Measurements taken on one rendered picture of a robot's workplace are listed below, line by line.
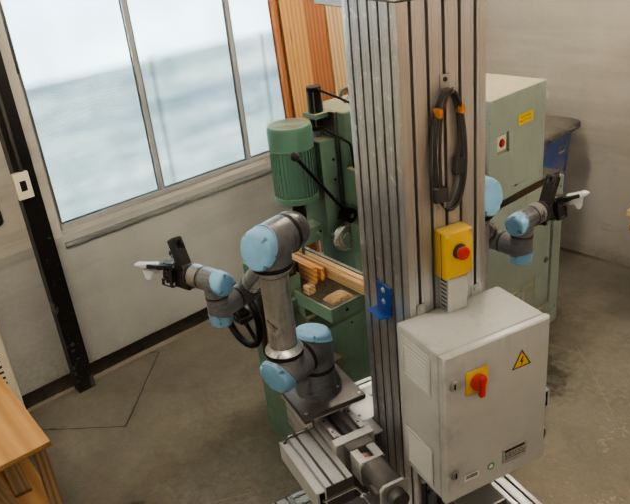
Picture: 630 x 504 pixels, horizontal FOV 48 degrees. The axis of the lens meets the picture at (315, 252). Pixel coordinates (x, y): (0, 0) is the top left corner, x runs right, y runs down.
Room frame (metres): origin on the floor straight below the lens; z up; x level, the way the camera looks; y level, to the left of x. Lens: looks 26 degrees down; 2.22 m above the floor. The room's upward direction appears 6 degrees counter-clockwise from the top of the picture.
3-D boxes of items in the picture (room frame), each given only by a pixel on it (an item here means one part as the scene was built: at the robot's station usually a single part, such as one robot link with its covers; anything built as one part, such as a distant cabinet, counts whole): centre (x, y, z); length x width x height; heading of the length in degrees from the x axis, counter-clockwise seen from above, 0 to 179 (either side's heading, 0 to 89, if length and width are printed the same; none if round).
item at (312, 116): (2.72, -0.07, 1.54); 0.08 x 0.08 x 0.17; 36
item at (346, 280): (2.52, -0.04, 0.92); 0.60 x 0.02 x 0.04; 36
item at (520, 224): (2.15, -0.71, 1.21); 0.11 x 0.08 x 0.09; 128
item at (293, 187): (2.64, 0.05, 1.35); 0.18 x 0.18 x 0.31
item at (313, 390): (1.89, 0.03, 0.87); 0.15 x 0.15 x 0.10
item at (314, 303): (2.52, 0.09, 0.87); 0.61 x 0.30 x 0.06; 36
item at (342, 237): (2.61, -0.13, 1.02); 0.12 x 0.03 x 0.12; 126
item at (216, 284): (1.96, 0.32, 1.21); 0.11 x 0.08 x 0.09; 50
